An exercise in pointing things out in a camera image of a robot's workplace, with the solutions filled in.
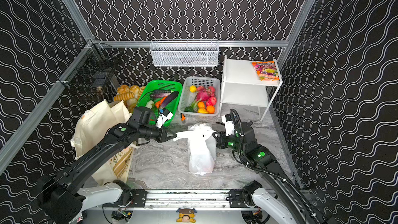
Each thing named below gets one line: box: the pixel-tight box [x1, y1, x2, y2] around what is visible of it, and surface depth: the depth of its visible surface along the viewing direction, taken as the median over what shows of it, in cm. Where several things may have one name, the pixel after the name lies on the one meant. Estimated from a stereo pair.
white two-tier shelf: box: [218, 55, 283, 122], surface depth 87 cm
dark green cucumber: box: [183, 106, 195, 113], surface depth 105 cm
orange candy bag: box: [251, 60, 280, 81], surface depth 82 cm
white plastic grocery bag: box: [173, 123, 217, 176], surface depth 74 cm
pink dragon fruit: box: [196, 86, 216, 102], surface depth 106 cm
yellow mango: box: [197, 107, 209, 114], surface depth 102 cm
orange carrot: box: [154, 95, 168, 109], surface depth 112 cm
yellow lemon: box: [189, 85, 197, 93], surface depth 119 cm
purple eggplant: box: [159, 91, 179, 109], surface depth 113 cm
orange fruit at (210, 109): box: [206, 105, 216, 115], surface depth 105 cm
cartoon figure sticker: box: [175, 207, 197, 223], surface depth 70 cm
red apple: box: [207, 95, 218, 106], surface depth 105 cm
